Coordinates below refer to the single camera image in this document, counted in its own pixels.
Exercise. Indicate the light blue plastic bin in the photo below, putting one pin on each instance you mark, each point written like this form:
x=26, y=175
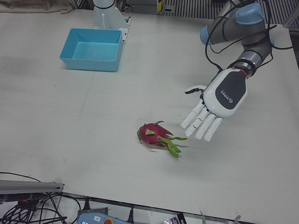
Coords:
x=93, y=52

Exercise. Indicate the black power strip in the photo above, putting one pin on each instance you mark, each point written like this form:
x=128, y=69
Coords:
x=21, y=198

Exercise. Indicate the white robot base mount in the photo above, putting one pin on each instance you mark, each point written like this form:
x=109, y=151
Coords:
x=107, y=18

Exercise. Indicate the black plug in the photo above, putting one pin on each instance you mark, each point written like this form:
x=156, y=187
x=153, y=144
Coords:
x=130, y=213
x=87, y=204

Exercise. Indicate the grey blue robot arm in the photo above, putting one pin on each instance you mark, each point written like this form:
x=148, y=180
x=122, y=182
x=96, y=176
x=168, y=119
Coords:
x=233, y=30

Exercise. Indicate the beige cloth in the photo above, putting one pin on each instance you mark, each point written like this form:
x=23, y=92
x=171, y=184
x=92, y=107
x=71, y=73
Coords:
x=35, y=5

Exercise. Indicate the aluminium extrusion profile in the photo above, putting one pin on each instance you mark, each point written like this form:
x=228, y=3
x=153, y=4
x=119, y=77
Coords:
x=28, y=185

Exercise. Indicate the blue teach pendant red button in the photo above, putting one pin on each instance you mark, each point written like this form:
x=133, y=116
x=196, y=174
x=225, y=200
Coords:
x=93, y=218

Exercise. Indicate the striped metal grille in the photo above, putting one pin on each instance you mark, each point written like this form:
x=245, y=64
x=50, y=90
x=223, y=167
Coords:
x=198, y=8

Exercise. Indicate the pink green dragon fruit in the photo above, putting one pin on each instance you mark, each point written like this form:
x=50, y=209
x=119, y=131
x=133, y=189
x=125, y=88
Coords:
x=151, y=136

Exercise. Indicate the white grey robot hand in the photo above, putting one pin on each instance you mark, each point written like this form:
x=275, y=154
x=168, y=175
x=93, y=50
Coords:
x=224, y=93

